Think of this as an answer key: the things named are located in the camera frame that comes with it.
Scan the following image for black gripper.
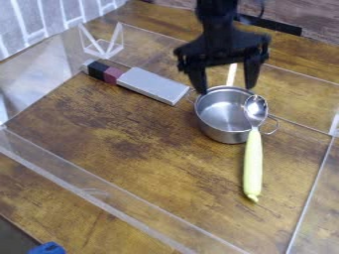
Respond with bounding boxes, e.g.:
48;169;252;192
173;20;269;94

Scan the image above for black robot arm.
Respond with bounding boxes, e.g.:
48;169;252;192
173;0;271;95

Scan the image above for small steel pot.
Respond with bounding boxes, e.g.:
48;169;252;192
192;85;268;144

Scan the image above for grey block with coloured end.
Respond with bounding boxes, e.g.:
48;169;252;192
81;60;189;106

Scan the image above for clear acrylic triangular stand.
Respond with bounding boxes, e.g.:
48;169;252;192
79;23;124;60

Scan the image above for blue object at bottom edge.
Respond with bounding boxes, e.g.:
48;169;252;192
27;242;67;254

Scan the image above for black wall strip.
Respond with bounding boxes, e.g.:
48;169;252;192
235;14;302;36

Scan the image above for clear acrylic enclosure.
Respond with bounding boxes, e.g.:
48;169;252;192
0;31;339;254

